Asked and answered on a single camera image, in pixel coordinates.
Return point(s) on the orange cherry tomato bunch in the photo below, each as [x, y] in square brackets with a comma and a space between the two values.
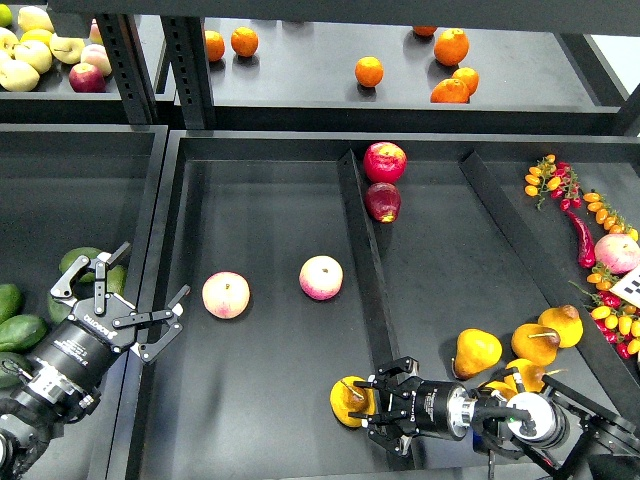
[555, 180]

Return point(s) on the green avocado right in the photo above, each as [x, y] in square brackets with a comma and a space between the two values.
[116, 280]

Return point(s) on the orange behind post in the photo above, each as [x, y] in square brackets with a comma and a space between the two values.
[215, 45]

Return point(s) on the red chili pepper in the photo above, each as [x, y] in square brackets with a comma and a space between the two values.
[586, 248]

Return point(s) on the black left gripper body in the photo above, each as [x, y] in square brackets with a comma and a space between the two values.
[102, 326]

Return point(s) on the pale yellow apple middle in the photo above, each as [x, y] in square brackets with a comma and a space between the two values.
[36, 53]

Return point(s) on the mixed cherry tomato cluster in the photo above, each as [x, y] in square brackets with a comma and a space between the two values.
[617, 319]

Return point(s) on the pink peach apple right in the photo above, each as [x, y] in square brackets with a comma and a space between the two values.
[618, 252]

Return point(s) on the green avocado middle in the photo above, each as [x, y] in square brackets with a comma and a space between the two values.
[58, 312]

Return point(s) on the green avocado lower left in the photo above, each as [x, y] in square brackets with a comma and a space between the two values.
[22, 332]

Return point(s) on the green avocado bottom left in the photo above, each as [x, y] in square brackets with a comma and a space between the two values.
[11, 364]

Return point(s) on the orange top left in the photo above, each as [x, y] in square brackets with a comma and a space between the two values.
[244, 41]

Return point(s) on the black perforated shelf post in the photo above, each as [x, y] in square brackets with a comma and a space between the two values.
[121, 40]

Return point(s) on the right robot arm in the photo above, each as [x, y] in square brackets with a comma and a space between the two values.
[563, 432]

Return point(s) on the orange tomato vine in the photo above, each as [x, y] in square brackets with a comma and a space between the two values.
[607, 216]

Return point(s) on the yellow pear with brown spot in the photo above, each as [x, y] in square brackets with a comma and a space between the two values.
[345, 398]

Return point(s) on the orange lower right front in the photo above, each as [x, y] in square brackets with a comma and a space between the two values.
[450, 91]

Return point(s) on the pink apple centre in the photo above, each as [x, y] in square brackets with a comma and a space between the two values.
[321, 277]

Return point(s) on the yellow pear with stem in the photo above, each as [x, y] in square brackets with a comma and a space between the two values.
[536, 343]

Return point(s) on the checkered marker tag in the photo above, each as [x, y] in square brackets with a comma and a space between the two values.
[628, 287]

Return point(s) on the pale yellow apple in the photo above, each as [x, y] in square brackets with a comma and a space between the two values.
[18, 76]
[36, 53]

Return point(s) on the black divided tray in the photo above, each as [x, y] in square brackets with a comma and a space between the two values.
[248, 397]

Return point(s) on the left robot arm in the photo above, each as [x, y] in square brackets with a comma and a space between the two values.
[29, 421]

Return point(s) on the black left tray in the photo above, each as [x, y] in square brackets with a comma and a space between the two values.
[65, 186]

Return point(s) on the red apple on shelf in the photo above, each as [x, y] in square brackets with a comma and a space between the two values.
[86, 78]

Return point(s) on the pink apple left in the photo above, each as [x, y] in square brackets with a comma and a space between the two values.
[226, 294]

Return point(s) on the yellow pear bottom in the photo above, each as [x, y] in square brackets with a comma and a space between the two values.
[525, 375]

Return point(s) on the orange centre shelf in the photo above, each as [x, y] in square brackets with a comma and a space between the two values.
[369, 71]

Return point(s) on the pale yellow apple front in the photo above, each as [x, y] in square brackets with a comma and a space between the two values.
[18, 76]

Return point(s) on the green avocado upper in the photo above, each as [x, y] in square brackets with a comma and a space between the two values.
[71, 256]

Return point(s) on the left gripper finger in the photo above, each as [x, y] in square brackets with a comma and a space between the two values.
[174, 305]
[119, 254]

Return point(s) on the dark red apple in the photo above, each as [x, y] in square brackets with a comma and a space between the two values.
[383, 201]

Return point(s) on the pink peach on shelf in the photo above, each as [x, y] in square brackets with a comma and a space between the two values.
[96, 55]

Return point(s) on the green avocado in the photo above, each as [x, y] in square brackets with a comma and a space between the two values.
[11, 301]
[58, 312]
[71, 256]
[116, 280]
[11, 364]
[22, 332]

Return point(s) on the yellow pear left of gripper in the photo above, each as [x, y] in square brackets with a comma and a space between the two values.
[476, 351]

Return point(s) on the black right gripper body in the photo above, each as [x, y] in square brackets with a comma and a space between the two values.
[413, 407]

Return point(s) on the yellow apple with stem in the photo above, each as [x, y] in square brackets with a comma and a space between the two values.
[67, 50]

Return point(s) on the green avocado far left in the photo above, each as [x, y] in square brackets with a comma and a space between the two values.
[11, 301]

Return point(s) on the bright red apple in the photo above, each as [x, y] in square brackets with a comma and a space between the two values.
[384, 162]

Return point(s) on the yellow pear far right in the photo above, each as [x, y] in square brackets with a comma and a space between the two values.
[566, 321]

